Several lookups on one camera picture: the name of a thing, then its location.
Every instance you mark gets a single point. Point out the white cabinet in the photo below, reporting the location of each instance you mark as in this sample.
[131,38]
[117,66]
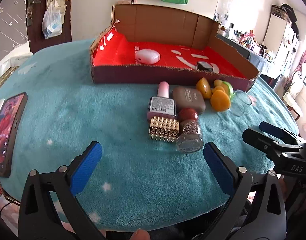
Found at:
[280,40]

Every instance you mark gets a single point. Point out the pink nail polish bottle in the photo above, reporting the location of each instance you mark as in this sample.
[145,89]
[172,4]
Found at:
[161,105]

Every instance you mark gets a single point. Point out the orange peach half round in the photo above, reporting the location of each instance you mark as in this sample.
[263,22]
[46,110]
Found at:
[220,101]

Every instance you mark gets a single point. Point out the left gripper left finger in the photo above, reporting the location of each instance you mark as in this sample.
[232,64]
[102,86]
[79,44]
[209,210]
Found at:
[49,208]

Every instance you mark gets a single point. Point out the brass door handle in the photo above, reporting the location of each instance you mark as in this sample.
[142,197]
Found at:
[29,11]

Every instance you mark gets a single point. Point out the black silver perfume bottle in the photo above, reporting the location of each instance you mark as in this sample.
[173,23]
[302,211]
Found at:
[204,66]

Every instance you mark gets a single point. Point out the red-lined cardboard box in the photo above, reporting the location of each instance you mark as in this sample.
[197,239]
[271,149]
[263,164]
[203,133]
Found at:
[182,38]

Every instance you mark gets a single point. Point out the white earbud case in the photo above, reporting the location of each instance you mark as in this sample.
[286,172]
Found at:
[147,56]

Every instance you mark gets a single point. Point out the white plastic bag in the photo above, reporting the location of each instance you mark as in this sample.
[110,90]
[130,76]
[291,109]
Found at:
[51,23]

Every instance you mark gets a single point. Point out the wooden stool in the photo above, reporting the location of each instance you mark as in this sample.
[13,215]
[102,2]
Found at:
[292,105]

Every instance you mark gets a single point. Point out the left hand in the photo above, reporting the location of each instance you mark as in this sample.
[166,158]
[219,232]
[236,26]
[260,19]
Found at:
[140,234]

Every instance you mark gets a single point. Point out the black smartphone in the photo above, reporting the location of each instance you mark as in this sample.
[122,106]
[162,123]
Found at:
[10,116]

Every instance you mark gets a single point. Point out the dark brown door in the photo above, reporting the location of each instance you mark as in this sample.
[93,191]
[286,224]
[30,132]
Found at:
[36,38]

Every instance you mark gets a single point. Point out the cluttered side table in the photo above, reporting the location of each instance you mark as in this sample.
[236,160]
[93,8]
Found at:
[269,71]

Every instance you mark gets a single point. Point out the orange peach half hollow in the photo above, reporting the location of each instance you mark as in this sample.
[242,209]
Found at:
[204,88]

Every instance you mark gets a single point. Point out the green yellow toy figure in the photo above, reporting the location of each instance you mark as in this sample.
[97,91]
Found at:
[228,88]

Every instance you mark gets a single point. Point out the brown eye shadow case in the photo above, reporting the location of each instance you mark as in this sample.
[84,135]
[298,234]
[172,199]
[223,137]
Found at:
[186,97]

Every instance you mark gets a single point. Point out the clear glass cup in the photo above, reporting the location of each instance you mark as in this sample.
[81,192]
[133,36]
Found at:
[240,102]

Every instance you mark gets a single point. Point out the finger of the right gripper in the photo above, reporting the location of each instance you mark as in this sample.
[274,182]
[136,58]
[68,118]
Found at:
[273,149]
[284,135]

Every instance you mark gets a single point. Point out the gold studded block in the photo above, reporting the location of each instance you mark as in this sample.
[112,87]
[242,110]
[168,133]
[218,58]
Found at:
[164,129]

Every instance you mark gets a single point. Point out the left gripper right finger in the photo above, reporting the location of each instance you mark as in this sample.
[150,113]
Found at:
[255,206]

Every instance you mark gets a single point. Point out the red-capped glitter bottle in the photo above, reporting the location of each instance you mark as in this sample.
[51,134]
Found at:
[190,138]

